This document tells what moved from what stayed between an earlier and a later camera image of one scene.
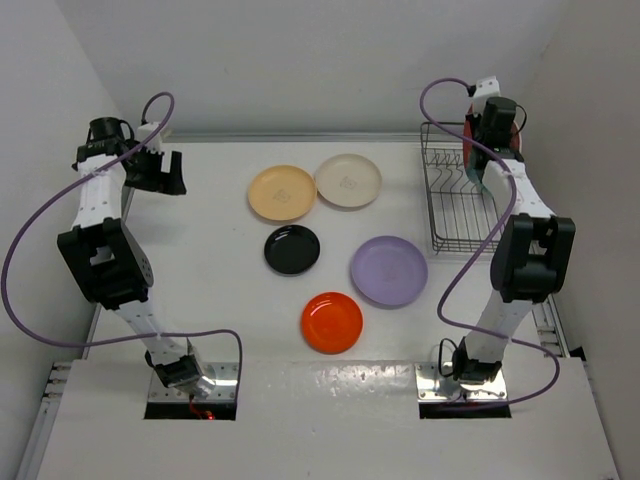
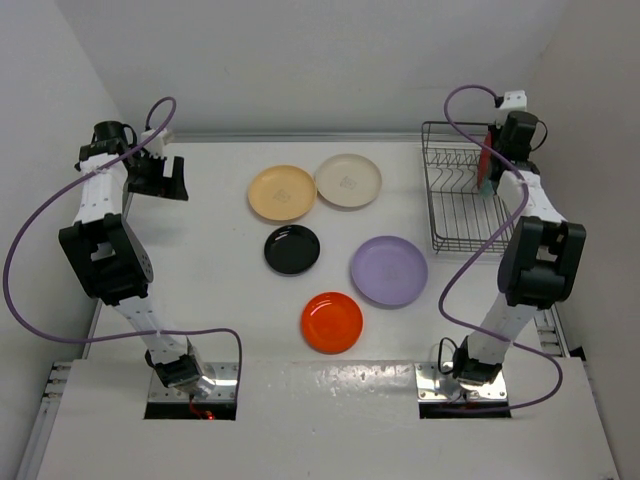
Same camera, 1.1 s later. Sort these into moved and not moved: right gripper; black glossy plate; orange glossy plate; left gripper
Moved: right gripper
Not moved: black glossy plate; orange glossy plate; left gripper
